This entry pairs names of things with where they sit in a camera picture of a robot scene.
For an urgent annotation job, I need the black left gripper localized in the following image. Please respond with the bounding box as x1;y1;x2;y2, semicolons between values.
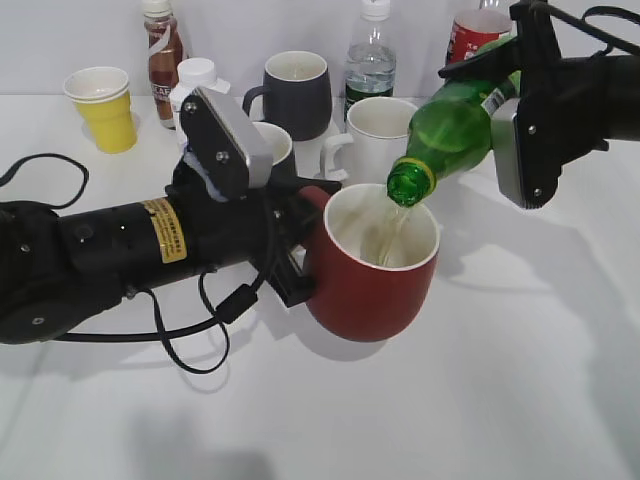
166;160;342;307

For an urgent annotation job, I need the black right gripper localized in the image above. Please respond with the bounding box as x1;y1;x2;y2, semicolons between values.
437;0;611;166

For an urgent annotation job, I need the red ceramic mug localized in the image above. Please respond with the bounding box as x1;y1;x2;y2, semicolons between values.
300;184;440;342

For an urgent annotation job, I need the green soda bottle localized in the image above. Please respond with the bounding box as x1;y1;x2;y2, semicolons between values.
386;34;523;209

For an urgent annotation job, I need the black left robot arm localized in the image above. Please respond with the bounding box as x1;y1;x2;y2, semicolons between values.
1;163;321;344

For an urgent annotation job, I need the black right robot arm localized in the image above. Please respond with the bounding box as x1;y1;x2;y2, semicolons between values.
438;1;639;170

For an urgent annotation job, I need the yellow paper cup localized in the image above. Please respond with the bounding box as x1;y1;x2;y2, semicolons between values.
63;66;137;154

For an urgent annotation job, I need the cola bottle red label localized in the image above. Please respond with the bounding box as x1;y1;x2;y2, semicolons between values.
445;0;513;65

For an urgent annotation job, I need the black ceramic mug front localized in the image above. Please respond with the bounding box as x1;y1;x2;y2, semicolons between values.
253;121;297;178

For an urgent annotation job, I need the clear water bottle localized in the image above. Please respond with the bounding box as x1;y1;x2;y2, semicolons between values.
343;1;396;117

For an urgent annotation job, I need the white ceramic mug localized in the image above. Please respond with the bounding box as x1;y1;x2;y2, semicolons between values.
319;97;418;186

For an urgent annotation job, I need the dark grey mug rear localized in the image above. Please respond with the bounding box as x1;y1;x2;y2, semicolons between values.
242;51;333;141

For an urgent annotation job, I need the white yogurt bottle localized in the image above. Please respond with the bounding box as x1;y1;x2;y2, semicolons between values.
169;57;231;151

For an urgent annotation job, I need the brown drink bottle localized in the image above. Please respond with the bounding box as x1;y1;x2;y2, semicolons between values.
141;0;188;130

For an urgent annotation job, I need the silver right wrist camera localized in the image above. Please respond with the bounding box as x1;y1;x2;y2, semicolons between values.
489;97;563;210

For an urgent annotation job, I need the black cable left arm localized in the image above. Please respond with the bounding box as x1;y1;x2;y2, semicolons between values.
0;152;281;374

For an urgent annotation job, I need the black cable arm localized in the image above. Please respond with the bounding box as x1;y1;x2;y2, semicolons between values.
0;152;281;374
529;0;640;59

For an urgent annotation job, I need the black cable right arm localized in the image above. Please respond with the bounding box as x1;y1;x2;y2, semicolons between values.
529;0;640;59

